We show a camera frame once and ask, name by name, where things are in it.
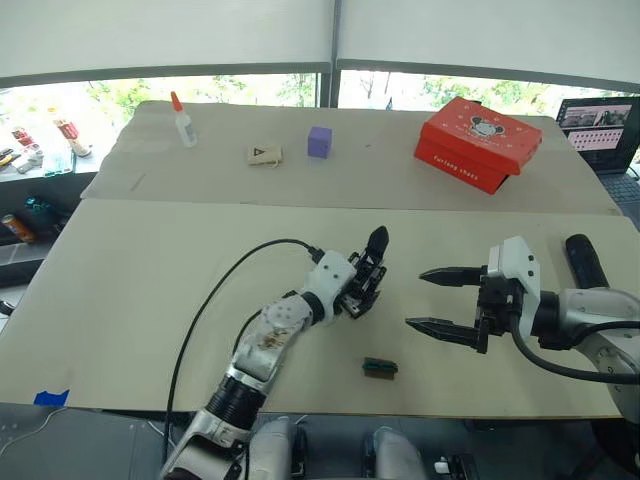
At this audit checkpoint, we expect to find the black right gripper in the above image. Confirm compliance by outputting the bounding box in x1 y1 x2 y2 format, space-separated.
404 264 524 356

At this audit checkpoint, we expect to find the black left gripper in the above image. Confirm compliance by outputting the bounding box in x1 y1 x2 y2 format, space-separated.
341 286 372 322

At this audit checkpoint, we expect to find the black gripper body workpiece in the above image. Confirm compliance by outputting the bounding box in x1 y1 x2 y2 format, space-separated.
348 251 389 314

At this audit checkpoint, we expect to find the black finger piece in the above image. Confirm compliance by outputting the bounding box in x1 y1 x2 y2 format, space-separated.
366 225 391 267

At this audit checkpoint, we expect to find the small green brown block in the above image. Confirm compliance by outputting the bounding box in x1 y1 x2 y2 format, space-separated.
362 356 399 382

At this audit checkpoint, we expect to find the beige cardboard sheet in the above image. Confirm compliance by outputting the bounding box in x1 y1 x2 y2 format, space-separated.
79 99 625 217
0 198 637 422

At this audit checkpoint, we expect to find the red shoe box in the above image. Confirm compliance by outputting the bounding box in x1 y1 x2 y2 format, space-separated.
413 95 544 197

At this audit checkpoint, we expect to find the purple cube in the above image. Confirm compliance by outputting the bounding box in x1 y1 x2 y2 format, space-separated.
306 125 334 161

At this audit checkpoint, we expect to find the small beige printed card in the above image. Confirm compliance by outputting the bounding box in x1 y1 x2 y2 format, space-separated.
244 144 284 169

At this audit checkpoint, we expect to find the open laptop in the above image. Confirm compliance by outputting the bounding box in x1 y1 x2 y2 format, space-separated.
554 94 640 207

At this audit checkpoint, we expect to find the glue bottle with orange cap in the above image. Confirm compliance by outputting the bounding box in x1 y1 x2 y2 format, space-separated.
169 90 199 149

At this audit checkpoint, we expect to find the white roller blind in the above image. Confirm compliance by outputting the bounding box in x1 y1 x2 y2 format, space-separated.
335 0 640 95
0 0 335 92

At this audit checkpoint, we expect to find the blue tape strip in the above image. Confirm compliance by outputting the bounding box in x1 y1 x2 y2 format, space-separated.
33 388 71 408

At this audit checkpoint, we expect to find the teal dark object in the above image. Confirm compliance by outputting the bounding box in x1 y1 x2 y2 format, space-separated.
23 195 57 222

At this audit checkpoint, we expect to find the red and white bottle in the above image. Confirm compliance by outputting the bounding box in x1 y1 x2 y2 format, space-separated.
53 116 94 159

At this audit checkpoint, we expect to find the orange can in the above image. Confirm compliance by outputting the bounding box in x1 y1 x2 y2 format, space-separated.
0 213 37 246

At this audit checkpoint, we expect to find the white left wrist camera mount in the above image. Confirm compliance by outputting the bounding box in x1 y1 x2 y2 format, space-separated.
302 249 358 329

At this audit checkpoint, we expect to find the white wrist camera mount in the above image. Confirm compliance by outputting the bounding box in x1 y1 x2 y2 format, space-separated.
302 249 358 329
487 235 544 342

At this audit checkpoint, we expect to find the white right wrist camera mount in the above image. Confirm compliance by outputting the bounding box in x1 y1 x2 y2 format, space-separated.
487 235 544 342

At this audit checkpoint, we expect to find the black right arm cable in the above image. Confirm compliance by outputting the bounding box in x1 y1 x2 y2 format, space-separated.
508 318 640 387

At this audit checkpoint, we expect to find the dark window frame post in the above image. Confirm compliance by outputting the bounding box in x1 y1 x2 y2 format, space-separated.
314 59 342 109

